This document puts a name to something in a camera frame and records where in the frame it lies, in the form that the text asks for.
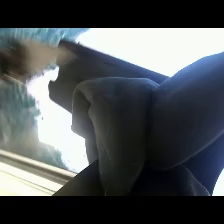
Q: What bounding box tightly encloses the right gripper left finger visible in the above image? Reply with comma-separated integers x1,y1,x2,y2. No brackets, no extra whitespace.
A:
53,159,106,197

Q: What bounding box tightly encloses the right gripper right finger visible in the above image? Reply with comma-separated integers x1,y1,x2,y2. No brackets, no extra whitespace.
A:
131,163,211,197

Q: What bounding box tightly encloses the black garment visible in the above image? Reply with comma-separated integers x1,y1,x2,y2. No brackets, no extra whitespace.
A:
47,39,224,197

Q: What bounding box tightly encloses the silver frame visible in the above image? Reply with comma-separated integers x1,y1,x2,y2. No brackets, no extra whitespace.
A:
0,149,78,197

